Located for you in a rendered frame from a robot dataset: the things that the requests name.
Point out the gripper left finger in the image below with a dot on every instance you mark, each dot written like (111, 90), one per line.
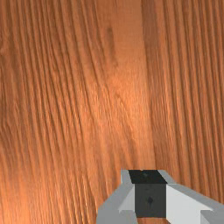
(128, 201)

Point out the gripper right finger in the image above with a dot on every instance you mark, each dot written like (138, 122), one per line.
(186, 204)

